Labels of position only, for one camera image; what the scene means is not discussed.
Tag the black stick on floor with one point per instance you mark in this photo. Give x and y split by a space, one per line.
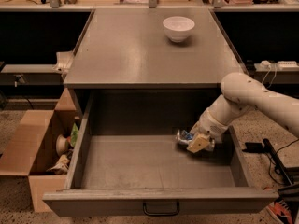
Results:
287 179

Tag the white ceramic bowl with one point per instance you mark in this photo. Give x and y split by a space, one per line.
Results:
178 28

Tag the green packet in box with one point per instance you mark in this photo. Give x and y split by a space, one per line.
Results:
74 135

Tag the black drawer handle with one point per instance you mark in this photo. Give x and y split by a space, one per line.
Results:
157 209

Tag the crumpled bag in box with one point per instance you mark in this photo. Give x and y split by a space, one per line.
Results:
61 166

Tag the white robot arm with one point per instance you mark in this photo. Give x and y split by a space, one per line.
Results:
240 93

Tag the orange sneaker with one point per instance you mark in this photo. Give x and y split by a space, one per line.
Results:
284 209

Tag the white bowl in box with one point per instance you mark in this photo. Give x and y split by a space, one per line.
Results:
61 145

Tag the open grey top drawer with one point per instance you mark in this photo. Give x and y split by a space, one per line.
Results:
120 163

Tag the black power adapter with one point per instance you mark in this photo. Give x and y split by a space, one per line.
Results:
253 147

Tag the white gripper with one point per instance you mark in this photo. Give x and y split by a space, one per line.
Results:
210 125

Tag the crushed redbull can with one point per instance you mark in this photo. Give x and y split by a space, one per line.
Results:
184 138

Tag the brown cardboard box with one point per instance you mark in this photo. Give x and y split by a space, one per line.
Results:
32 149

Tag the grey metal cabinet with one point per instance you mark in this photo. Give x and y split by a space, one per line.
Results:
126 67

